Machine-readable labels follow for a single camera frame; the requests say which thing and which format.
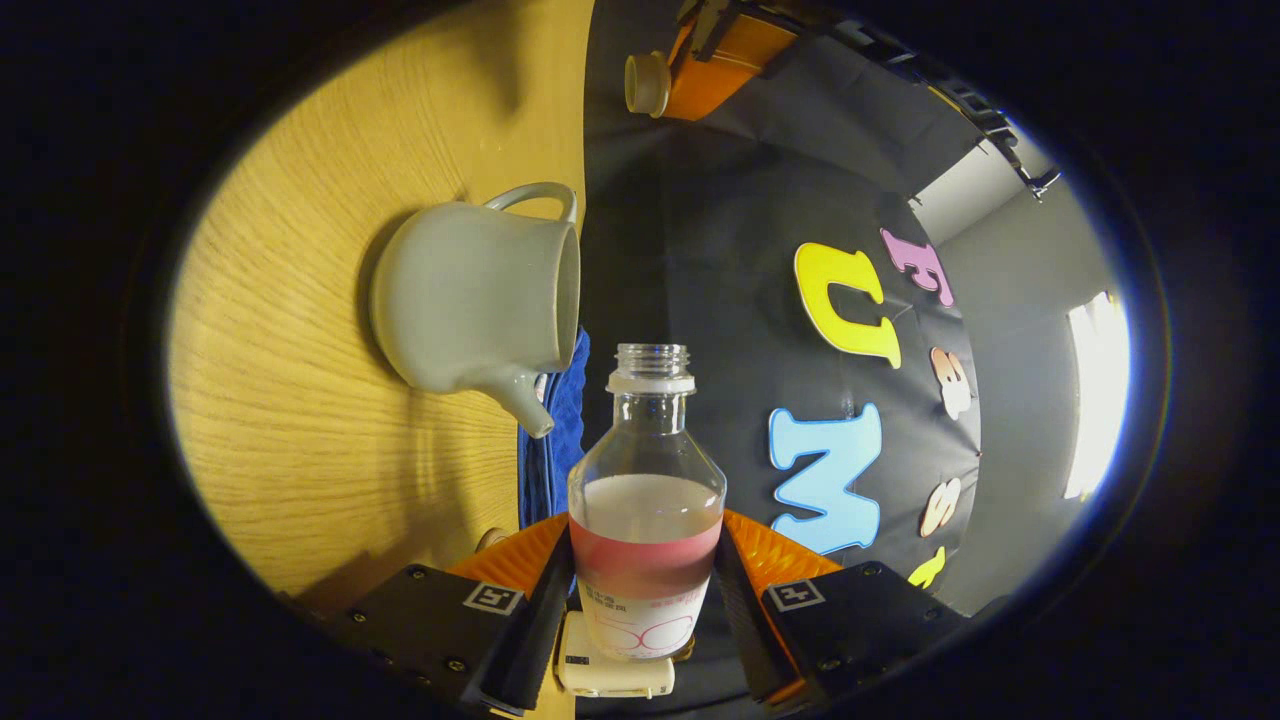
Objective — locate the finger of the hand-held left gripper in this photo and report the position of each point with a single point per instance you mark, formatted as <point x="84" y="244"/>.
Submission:
<point x="730" y="60"/>

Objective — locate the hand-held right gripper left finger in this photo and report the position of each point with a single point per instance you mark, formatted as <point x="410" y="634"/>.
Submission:
<point x="535" y="630"/>

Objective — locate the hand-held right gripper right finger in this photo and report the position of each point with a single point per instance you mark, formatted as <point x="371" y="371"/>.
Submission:
<point x="745" y="630"/>

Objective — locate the clear plastic water bottle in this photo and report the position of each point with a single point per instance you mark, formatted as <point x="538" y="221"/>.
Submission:
<point x="645" y="500"/>

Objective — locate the white ceramic teacup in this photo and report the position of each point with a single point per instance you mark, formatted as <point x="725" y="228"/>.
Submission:
<point x="470" y="290"/>

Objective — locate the white toaster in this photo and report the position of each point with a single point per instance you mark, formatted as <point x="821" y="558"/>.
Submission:
<point x="610" y="678"/>

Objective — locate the blue folded towel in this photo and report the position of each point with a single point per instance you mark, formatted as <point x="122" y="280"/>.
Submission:
<point x="555" y="440"/>

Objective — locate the black backdrop cloth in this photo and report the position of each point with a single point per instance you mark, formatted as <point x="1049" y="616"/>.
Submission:
<point x="700" y="250"/>

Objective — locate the white ceiling light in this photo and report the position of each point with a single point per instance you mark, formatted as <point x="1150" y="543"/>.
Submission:
<point x="1095" y="400"/>

